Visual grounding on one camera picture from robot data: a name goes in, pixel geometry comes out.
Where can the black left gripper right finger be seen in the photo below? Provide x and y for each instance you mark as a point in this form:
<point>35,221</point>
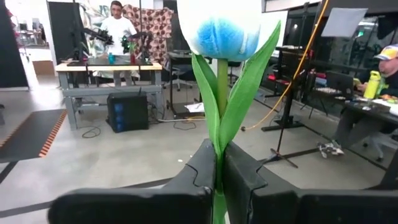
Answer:
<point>280,205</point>

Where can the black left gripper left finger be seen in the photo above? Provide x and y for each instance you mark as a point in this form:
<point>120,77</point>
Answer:
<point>155,205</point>

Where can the white artificial tulip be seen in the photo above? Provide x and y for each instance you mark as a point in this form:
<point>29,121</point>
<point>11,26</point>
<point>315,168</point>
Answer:
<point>242,99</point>

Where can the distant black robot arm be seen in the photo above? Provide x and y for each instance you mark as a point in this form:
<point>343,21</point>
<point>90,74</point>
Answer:
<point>143,35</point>
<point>99,35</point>

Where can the small red vase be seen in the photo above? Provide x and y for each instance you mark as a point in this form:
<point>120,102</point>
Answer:
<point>133,58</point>

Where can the black tripod stand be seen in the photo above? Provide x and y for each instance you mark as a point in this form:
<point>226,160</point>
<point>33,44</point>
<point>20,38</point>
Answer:
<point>281,155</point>

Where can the person's shoe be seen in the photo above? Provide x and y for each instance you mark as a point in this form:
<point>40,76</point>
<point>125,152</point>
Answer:
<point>331,150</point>

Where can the black computer tower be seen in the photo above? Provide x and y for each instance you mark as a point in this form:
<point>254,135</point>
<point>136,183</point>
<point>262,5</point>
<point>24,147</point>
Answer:
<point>127,112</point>

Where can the white paper sheet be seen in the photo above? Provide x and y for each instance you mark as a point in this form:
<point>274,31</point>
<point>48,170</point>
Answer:
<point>194,107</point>

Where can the person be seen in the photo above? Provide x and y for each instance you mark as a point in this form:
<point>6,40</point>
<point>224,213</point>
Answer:
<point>118,28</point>
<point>351,127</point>

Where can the black standing desk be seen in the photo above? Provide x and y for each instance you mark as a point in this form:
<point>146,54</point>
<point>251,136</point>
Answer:
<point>171,93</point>

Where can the black laptop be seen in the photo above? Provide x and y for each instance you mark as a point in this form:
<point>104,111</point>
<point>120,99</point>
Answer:
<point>339,82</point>

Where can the office chair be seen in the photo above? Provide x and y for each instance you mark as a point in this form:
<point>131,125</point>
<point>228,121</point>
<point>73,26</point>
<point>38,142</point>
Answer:
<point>180,70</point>

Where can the wooden top workbench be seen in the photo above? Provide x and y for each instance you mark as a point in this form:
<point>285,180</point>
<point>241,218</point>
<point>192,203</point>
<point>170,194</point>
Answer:
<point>109,67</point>

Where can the black orange-edged floor mat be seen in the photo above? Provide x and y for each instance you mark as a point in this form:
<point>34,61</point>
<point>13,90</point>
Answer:
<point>28,133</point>

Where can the yellow water bottle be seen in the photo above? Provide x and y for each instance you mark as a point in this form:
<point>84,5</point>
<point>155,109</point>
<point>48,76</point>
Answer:
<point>371,85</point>

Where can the teal cup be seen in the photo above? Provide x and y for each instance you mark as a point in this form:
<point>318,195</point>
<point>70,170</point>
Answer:
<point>111,58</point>

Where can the cardboard box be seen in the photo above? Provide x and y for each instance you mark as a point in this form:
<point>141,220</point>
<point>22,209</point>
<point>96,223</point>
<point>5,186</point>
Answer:
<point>43,68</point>

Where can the brown patterned cloth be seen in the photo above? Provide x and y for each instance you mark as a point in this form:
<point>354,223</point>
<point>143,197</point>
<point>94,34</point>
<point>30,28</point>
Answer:
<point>155,21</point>

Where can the grey flat panel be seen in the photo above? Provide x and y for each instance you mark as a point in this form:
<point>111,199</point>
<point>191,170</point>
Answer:
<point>343,21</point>

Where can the black partition panel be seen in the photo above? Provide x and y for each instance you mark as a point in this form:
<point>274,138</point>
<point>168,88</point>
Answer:
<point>62,31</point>

